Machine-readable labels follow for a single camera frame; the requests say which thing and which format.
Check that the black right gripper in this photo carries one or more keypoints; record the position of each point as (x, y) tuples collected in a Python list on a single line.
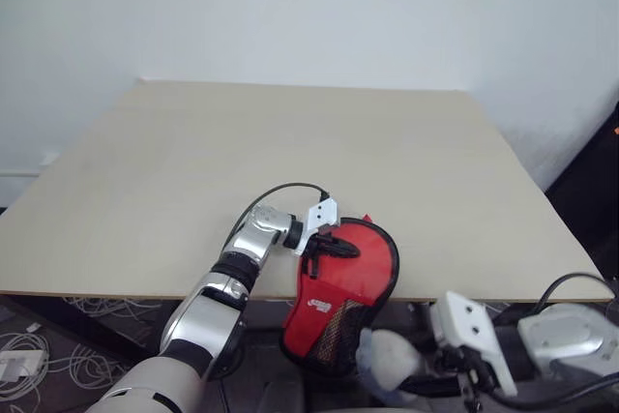
[(459, 364)]

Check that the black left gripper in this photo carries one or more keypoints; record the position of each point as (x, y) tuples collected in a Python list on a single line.
[(315, 258)]

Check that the white fuzzy ball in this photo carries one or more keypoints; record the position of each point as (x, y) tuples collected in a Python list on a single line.
[(394, 357)]

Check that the black red paddle case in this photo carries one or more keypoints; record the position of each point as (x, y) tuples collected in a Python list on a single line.
[(304, 335)]

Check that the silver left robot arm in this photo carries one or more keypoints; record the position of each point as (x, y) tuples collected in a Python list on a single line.
[(203, 316)]

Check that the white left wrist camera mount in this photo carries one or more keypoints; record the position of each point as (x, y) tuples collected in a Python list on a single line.
[(321, 212)]

